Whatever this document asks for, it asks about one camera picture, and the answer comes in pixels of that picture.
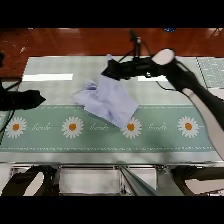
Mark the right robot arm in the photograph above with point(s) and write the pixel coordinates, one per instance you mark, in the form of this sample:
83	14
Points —
200	96

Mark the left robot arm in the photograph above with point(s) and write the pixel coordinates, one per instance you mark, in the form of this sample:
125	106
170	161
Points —
20	100

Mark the light blue shirt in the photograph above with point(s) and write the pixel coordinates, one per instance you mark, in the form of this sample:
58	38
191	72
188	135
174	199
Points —
110	100

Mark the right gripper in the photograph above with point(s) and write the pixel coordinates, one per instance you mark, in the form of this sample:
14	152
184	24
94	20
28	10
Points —
121	70

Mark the silver frame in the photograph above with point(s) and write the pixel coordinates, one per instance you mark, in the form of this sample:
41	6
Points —
140	183

